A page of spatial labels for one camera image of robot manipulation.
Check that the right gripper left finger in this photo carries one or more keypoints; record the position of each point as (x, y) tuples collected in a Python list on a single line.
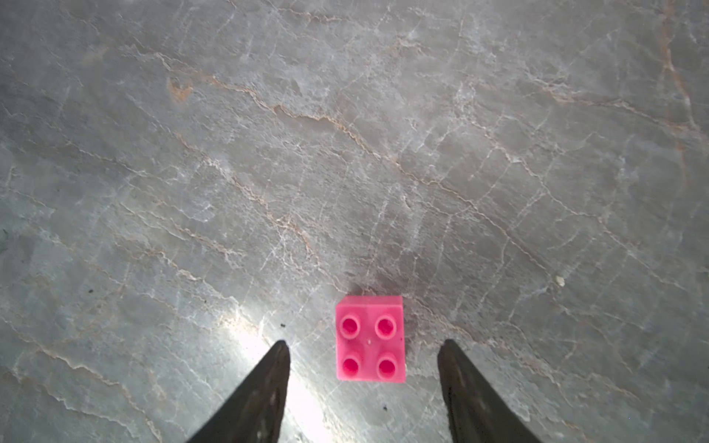
[(254, 411)]

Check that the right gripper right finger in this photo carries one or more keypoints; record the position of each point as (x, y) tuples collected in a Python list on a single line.
[(476, 412)]

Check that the pink square lego brick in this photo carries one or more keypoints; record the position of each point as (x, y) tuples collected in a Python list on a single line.
[(370, 338)]

